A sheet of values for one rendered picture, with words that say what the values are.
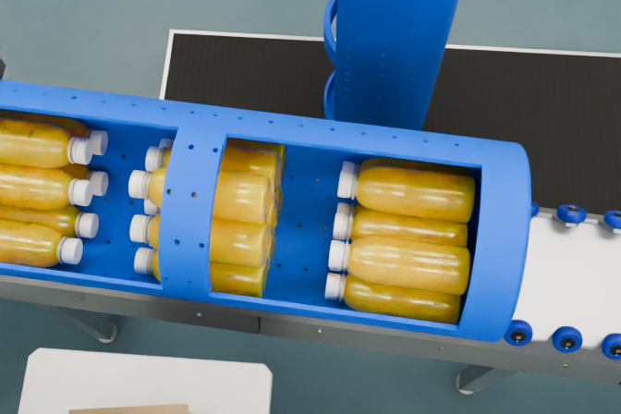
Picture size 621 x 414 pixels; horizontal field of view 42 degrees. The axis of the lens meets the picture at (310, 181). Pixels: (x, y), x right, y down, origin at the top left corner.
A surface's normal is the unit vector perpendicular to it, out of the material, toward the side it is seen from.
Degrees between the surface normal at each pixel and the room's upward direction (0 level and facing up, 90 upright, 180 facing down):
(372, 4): 90
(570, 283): 0
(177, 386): 0
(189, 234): 34
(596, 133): 0
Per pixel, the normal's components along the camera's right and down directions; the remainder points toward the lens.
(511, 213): -0.02, -0.31
